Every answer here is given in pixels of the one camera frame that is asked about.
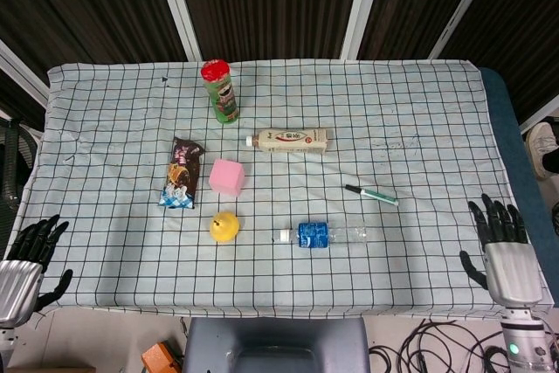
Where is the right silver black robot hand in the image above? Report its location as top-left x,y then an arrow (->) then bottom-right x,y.
459,193 -> 545,307

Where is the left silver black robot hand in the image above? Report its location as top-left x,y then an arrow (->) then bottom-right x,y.
0,214 -> 74,328

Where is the green white whiteboard marker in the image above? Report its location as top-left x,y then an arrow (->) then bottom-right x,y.
345,183 -> 400,208

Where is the pink foam cube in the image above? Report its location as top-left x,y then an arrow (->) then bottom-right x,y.
208,158 -> 245,197

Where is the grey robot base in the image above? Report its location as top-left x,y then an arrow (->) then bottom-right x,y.
181,315 -> 372,373

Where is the checked light blue tablecloth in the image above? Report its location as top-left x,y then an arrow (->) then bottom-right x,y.
7,57 -> 556,320

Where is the black round fan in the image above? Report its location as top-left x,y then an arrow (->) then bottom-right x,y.
0,118 -> 44,212

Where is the white sneaker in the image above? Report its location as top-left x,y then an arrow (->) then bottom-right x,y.
524,121 -> 559,182

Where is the blue padded table edge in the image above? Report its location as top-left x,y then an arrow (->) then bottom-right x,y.
478,66 -> 559,305

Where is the orange box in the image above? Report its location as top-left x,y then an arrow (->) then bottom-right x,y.
140,341 -> 183,373

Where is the brown snack bag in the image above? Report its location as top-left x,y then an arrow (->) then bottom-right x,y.
157,136 -> 206,211

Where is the clear Pocari Sweat bottle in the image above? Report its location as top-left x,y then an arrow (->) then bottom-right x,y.
279,221 -> 369,250

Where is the yellow pear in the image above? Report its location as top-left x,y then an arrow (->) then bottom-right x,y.
209,211 -> 241,244

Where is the beige milk tea bottle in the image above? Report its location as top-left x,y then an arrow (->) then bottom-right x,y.
245,128 -> 329,157

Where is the green Pringles can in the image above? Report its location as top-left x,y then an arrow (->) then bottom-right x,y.
200,59 -> 241,125

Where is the black cable tangle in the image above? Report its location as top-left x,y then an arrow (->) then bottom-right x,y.
368,318 -> 559,373

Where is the white metal frame rail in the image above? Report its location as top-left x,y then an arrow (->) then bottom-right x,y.
0,38 -> 50,106
519,93 -> 559,132

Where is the white metal frame post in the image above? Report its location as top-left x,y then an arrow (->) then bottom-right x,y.
150,0 -> 203,62
429,0 -> 502,60
339,0 -> 388,61

